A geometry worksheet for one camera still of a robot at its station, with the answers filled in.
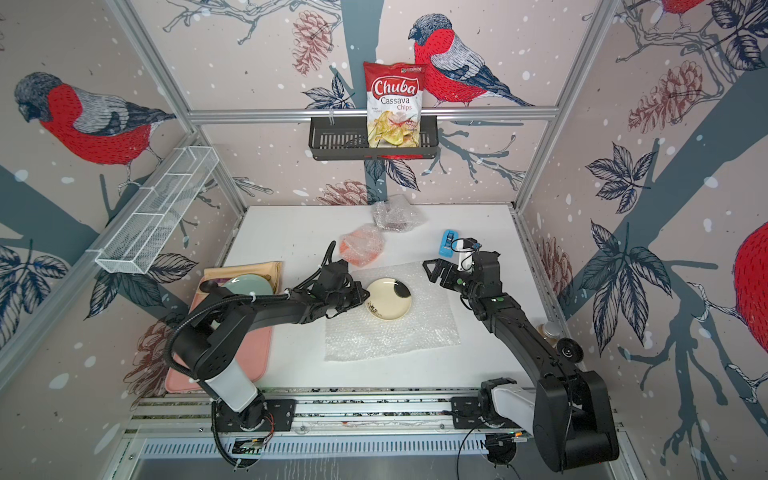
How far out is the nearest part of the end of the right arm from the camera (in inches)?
23.3

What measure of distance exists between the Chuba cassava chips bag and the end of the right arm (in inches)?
15.8

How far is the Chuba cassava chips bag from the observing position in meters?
0.85
